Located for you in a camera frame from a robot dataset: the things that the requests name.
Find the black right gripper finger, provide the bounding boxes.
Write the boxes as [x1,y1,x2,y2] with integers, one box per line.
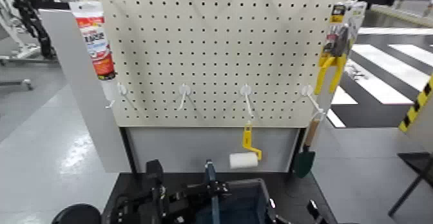
[305,200,327,224]

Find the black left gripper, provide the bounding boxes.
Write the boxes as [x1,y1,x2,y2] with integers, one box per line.
[145,159,233,224]

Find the dark blue plastic crate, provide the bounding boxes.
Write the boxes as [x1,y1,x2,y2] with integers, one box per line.
[194,178,276,224]

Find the grey back panel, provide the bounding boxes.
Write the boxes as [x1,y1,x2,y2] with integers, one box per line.
[125,127,300,174]

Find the white pegboard hook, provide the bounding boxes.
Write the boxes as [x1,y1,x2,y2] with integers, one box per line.
[177,83,192,111]
[104,82,129,109]
[301,84,326,115]
[239,84,255,120]

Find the grey side panel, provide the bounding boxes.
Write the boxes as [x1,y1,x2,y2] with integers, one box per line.
[39,8,133,174]

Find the black metal stand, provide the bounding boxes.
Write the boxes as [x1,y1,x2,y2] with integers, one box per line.
[387,151,433,218]

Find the cream perforated pegboard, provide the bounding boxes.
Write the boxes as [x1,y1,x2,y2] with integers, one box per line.
[75,0,352,129]

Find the yellow black striped barrier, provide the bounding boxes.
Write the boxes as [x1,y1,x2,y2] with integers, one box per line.
[398,73,433,152]

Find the red white sealant tube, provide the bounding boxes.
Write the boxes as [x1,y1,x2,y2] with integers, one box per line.
[68,1,120,102]

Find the green trowel with wooden handle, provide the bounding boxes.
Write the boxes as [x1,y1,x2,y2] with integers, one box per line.
[292,111,325,179]

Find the black frame post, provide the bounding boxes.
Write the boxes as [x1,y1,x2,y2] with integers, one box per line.
[120,127,140,182]
[287,127,305,180]

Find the yellow handled white paint roller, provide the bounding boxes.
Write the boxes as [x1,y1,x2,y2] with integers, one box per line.
[229,121,264,170]

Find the packaged yellow handled pliers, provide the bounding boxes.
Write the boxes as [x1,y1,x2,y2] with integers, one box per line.
[314,0,368,96]

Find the white metal frame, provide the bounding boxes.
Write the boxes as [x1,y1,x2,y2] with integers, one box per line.
[0,2,43,67]

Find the black cable chain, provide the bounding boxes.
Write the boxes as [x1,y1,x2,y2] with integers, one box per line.
[7,0,57,59]

